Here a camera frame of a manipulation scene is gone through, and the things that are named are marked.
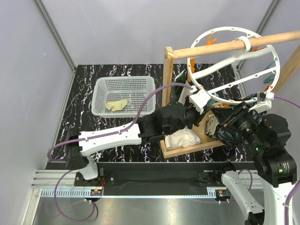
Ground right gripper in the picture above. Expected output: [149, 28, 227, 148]
[210, 100, 266, 150]

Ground orange clothespin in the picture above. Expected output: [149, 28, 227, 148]
[189, 58, 195, 73]
[206, 30, 217, 45]
[220, 104, 229, 108]

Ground cream sock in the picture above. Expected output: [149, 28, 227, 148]
[105, 99, 128, 112]
[205, 114, 219, 135]

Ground white round clip hanger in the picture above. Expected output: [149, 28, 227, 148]
[187, 27, 280, 105]

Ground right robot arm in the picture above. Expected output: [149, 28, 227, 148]
[207, 102, 300, 225]

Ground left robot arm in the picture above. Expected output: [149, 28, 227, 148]
[66, 96, 207, 186]

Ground white printed t-shirt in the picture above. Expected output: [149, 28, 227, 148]
[165, 79, 202, 150]

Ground green garment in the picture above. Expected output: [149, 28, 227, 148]
[174, 69, 194, 104]

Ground teal clothespin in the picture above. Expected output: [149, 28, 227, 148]
[263, 59, 277, 84]

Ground orange clothespin top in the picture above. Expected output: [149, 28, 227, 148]
[206, 30, 217, 45]

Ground cream sock in basket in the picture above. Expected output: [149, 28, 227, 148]
[105, 99, 128, 112]

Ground white perforated plastic basket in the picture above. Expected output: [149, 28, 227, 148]
[91, 76, 156, 118]

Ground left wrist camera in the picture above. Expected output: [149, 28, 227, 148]
[189, 89, 211, 114]

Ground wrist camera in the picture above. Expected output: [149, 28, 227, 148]
[251, 91, 274, 113]
[189, 89, 211, 114]

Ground wooden hanging rack frame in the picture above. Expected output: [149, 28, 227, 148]
[159, 30, 300, 159]

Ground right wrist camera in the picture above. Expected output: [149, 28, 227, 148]
[251, 91, 274, 113]

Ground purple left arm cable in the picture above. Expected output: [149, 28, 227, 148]
[47, 83, 197, 222]

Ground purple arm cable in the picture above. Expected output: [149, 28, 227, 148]
[239, 95, 300, 225]
[47, 83, 197, 222]

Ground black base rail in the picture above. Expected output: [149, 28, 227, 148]
[74, 161, 235, 196]

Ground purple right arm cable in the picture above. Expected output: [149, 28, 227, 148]
[239, 95, 300, 225]

